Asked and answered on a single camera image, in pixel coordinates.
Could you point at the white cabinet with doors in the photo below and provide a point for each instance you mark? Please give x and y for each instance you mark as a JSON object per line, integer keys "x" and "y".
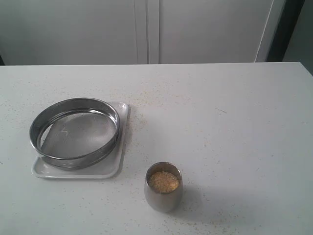
{"x": 87, "y": 32}

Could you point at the pile of beige grains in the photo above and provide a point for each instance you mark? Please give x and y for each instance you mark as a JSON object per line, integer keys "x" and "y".
{"x": 163, "y": 182}

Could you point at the round stainless steel sieve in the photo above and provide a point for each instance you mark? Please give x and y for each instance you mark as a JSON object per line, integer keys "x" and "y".
{"x": 75, "y": 133}

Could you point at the stainless steel cup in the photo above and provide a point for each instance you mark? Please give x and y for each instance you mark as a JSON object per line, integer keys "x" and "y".
{"x": 163, "y": 202}

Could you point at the white square plastic tray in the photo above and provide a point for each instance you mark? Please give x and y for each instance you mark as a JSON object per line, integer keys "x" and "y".
{"x": 104, "y": 169}

